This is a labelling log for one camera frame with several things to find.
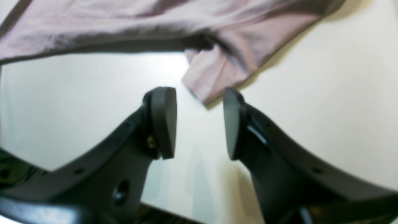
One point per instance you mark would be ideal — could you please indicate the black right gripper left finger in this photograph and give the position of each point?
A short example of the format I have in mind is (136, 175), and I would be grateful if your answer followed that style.
(105, 185)

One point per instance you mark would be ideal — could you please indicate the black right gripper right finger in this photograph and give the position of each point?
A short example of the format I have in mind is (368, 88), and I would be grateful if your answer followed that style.
(292, 185)

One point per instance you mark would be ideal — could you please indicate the mauve t-shirt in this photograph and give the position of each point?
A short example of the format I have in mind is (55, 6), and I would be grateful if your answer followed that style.
(226, 41)

